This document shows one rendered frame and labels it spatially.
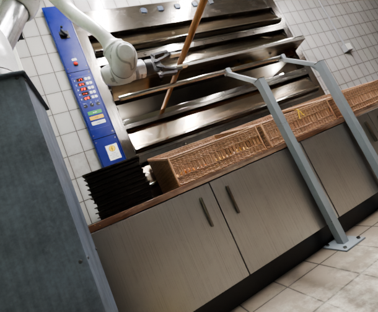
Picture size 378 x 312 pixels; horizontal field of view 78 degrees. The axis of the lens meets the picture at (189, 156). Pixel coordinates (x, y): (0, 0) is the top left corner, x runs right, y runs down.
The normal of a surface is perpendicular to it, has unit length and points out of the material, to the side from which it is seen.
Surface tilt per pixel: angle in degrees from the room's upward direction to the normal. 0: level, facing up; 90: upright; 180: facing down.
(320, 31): 90
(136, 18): 90
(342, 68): 90
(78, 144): 90
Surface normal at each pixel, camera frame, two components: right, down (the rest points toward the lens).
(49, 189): 0.26, -0.26
